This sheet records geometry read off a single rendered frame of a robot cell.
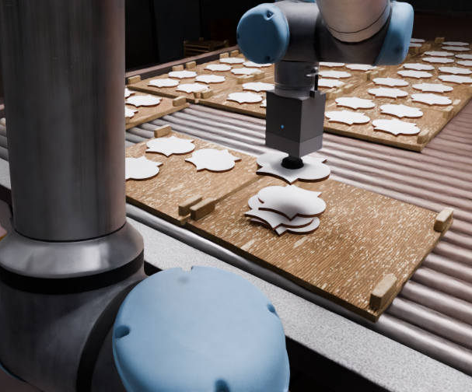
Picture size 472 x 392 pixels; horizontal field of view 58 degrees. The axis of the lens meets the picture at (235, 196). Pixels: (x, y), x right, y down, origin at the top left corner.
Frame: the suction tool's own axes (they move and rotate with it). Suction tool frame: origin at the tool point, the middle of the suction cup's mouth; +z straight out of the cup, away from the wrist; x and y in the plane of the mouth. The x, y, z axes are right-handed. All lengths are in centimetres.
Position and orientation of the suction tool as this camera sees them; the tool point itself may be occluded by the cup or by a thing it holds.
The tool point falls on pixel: (291, 170)
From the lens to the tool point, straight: 81.7
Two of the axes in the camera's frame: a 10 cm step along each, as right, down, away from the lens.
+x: -7.5, 3.3, -5.7
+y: -6.6, -3.5, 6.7
